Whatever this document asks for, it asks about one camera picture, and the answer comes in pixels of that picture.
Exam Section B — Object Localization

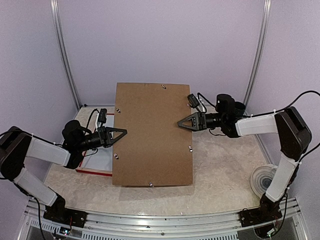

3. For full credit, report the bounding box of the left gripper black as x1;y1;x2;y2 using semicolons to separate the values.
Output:
75;126;127;152

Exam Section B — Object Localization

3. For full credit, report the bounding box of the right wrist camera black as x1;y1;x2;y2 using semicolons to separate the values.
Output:
187;93;207;113

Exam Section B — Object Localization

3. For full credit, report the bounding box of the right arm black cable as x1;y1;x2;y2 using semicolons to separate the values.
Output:
249;89;320;118

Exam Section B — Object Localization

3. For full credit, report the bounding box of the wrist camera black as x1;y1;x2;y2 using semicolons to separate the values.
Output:
187;93;207;113
95;108;108;129

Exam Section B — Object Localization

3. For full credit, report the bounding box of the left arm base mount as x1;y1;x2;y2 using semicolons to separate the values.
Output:
43;207;88;228

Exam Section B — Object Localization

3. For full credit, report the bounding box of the aluminium corner post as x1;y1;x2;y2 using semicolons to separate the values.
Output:
50;0;82;110
243;0;272;107

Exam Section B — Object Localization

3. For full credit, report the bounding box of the aluminium front rail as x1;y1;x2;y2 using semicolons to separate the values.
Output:
17;197;308;240

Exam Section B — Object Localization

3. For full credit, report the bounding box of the autumn forest photo print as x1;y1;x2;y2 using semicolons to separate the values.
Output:
81;114;115;172

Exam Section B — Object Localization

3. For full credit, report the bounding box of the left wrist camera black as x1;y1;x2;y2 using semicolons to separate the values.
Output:
95;108;108;129

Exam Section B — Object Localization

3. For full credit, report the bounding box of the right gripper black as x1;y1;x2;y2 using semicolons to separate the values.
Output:
176;111;225;132

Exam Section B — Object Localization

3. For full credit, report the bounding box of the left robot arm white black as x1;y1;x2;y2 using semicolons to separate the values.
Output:
0;120;128;223

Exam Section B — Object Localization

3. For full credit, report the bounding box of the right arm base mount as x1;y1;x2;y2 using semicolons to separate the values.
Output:
238;207;283;228

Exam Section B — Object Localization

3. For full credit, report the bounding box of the wooden photo frame red edge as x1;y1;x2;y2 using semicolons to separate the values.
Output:
76;110;114;177

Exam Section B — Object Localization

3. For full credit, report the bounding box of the brown backing board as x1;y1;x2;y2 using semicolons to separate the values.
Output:
112;83;193;187

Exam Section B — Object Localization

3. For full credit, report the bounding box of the dark green cup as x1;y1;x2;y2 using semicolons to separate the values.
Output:
233;101;246;116

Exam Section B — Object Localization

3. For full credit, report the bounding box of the left aluminium corner post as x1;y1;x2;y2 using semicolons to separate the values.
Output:
50;0;82;110

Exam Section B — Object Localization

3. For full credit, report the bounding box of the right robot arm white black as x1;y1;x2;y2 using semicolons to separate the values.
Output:
177;94;312;222

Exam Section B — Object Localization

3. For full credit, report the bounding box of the right aluminium corner post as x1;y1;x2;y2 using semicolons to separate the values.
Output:
243;0;272;107

